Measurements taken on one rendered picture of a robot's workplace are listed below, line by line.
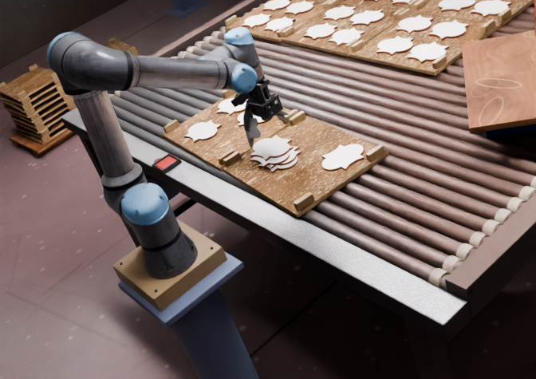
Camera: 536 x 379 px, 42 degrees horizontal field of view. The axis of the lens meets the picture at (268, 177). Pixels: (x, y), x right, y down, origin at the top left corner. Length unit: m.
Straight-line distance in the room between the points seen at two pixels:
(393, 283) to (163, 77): 0.74
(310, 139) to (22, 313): 2.04
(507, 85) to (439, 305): 0.73
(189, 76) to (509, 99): 0.86
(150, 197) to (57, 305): 1.92
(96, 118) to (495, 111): 1.04
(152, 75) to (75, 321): 2.00
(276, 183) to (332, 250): 0.36
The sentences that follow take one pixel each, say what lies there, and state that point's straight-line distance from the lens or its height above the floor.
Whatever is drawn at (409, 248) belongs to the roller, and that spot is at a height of 0.91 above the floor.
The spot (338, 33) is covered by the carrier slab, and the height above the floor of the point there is 0.95.
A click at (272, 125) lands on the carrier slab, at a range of 2.39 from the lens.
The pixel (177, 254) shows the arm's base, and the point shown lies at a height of 0.97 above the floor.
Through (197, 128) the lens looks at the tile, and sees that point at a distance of 2.53.
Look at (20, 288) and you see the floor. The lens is 3.98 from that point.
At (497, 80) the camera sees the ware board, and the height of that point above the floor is 1.04.
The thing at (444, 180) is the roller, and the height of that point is 0.92.
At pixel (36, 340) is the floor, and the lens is 3.59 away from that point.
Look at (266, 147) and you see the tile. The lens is 2.21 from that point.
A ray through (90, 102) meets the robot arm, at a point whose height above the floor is 1.40.
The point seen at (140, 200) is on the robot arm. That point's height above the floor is 1.15.
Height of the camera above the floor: 2.07
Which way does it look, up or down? 32 degrees down
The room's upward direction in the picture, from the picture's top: 20 degrees counter-clockwise
